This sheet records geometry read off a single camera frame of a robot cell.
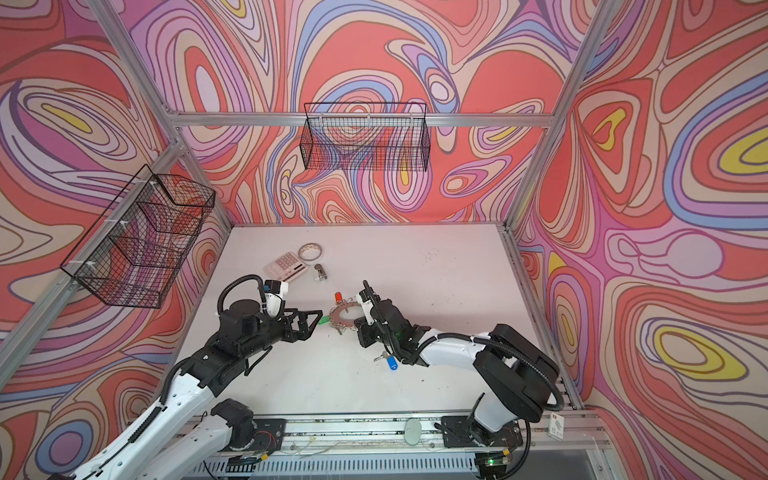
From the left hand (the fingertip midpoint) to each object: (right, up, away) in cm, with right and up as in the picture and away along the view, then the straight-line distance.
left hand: (315, 311), depth 75 cm
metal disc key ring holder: (+5, -6, +11) cm, 14 cm away
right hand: (+11, -7, +11) cm, 17 cm away
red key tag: (+2, 0, +24) cm, 24 cm away
